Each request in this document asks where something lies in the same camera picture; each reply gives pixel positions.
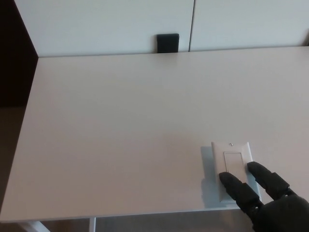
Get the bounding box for white table leg frame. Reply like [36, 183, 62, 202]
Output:
[20, 217, 97, 232]

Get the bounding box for dark brown side panel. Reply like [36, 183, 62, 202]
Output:
[0, 0, 39, 108]

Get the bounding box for white rocker light switch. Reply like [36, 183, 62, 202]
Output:
[211, 141, 262, 203]

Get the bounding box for light grey switch base plate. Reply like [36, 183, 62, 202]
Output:
[200, 146, 239, 209]

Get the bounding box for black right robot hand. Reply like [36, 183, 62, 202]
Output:
[218, 161, 309, 232]

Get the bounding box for white cabinet front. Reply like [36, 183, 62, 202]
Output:
[13, 0, 309, 58]

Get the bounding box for black rectangular cabinet handle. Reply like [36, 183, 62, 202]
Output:
[156, 33, 180, 53]

